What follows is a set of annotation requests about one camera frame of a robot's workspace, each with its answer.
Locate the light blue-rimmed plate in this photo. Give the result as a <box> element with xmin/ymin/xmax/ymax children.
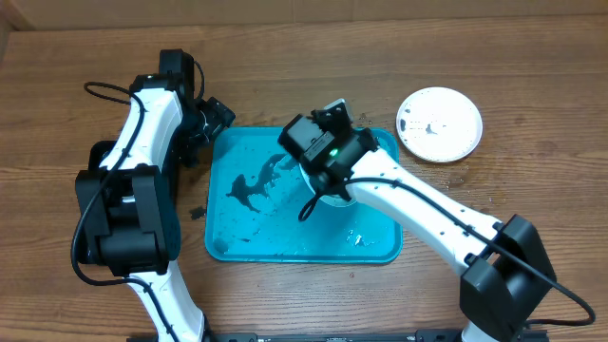
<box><xmin>298</xmin><ymin>98</ymin><xmax>362</xmax><ymax>209</ymax></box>

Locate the white plate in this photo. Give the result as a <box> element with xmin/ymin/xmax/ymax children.
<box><xmin>395</xmin><ymin>86</ymin><xmax>484</xmax><ymax>163</ymax></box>

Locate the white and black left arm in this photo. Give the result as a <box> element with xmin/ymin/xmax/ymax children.
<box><xmin>70</xmin><ymin>49</ymin><xmax>236</xmax><ymax>341</ymax></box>

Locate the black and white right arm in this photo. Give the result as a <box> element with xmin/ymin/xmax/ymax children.
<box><xmin>305</xmin><ymin>104</ymin><xmax>597</xmax><ymax>341</ymax></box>

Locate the teal plastic serving tray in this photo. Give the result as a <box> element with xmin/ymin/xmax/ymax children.
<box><xmin>205</xmin><ymin>127</ymin><xmax>403</xmax><ymax>264</ymax></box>

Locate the black water tray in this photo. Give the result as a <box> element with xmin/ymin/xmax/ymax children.
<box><xmin>88</xmin><ymin>141</ymin><xmax>179</xmax><ymax>203</ymax></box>

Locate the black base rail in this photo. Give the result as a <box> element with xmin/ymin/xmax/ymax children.
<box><xmin>127</xmin><ymin>328</ymin><xmax>550</xmax><ymax>342</ymax></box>

